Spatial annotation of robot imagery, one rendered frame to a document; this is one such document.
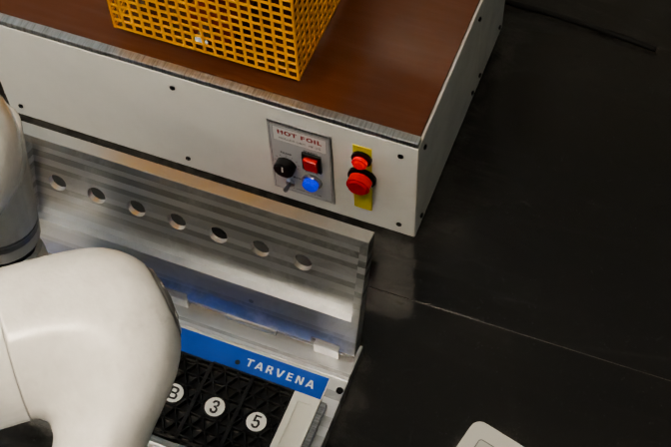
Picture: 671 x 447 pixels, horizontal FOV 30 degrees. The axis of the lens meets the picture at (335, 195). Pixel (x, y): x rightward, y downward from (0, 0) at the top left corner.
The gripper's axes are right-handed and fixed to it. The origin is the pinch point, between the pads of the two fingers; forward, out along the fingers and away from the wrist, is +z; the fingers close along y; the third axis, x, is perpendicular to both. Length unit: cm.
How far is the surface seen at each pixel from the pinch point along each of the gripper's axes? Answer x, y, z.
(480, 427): 9, 51, 2
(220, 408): 0.3, 24.4, 1.4
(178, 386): 1.0, 19.0, 1.2
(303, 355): 9.9, 30.1, 0.7
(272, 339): 10.5, 26.0, 0.5
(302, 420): 2.2, 33.1, 1.2
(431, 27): 41, 32, -24
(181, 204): 12.3, 14.5, -14.9
